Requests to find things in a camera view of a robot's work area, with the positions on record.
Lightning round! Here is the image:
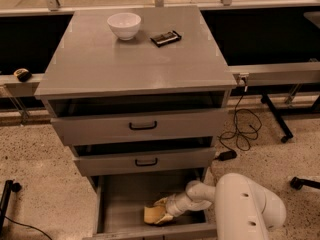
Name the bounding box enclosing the black caster leg right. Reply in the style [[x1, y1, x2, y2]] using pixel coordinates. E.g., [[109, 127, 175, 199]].
[[290, 177, 320, 190]]

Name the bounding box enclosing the black power adapter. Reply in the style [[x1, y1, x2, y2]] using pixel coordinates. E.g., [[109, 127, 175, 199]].
[[216, 150, 237, 161]]

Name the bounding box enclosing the black table leg with caster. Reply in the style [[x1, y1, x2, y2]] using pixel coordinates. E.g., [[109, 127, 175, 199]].
[[261, 93, 293, 143]]

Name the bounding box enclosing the grey middle drawer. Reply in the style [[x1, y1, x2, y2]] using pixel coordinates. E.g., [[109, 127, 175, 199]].
[[74, 147, 215, 176]]

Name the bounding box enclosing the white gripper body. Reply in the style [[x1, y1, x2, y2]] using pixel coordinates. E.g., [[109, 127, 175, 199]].
[[165, 193, 184, 217]]

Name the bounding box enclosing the white ceramic bowl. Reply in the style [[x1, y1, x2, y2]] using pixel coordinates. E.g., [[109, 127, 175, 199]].
[[107, 13, 141, 40]]

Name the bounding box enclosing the grey drawer cabinet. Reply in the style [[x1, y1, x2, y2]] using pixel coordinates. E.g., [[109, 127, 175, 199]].
[[34, 5, 238, 240]]

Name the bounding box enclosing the black power cable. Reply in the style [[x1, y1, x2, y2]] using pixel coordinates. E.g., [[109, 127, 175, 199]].
[[218, 91, 263, 152]]

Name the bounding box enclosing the black yellow tape measure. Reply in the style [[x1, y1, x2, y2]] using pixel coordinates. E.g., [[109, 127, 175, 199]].
[[14, 68, 32, 82]]

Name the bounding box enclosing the black stand leg left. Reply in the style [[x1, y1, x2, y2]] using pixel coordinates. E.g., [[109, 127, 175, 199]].
[[0, 180, 22, 234]]

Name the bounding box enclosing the metal clamp bracket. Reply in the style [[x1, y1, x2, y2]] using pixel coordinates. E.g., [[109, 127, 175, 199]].
[[237, 73, 249, 86]]

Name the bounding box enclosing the grey drawer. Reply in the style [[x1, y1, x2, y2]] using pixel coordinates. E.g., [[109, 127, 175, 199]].
[[74, 147, 215, 176], [83, 168, 217, 240], [51, 109, 227, 146]]

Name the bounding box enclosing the black snack bar packet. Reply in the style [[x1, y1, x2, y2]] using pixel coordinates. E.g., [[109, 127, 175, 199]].
[[150, 30, 182, 47]]

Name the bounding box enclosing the yellow sponge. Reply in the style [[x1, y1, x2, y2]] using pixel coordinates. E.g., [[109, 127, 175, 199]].
[[144, 206, 168, 225]]

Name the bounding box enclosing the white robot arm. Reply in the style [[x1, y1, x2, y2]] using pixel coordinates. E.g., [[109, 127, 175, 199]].
[[144, 173, 286, 240]]

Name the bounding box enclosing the grey bottom drawer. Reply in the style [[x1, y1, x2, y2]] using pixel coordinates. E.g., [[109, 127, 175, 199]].
[[83, 168, 217, 240]]

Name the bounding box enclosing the grey top drawer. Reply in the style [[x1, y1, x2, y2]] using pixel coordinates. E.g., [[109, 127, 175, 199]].
[[51, 109, 227, 146]]

